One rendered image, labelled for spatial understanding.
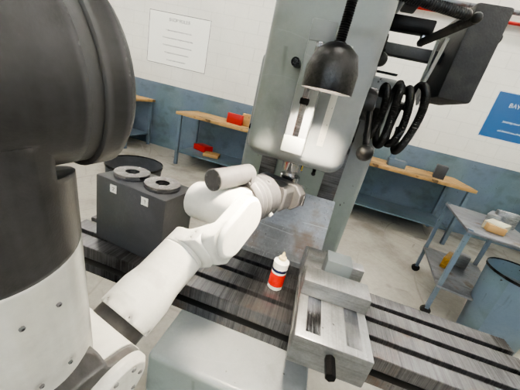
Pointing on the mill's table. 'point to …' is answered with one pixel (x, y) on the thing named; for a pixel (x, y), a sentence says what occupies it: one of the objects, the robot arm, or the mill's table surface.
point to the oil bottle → (276, 278)
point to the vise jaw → (336, 289)
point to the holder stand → (138, 208)
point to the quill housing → (285, 41)
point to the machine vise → (329, 330)
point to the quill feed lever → (365, 152)
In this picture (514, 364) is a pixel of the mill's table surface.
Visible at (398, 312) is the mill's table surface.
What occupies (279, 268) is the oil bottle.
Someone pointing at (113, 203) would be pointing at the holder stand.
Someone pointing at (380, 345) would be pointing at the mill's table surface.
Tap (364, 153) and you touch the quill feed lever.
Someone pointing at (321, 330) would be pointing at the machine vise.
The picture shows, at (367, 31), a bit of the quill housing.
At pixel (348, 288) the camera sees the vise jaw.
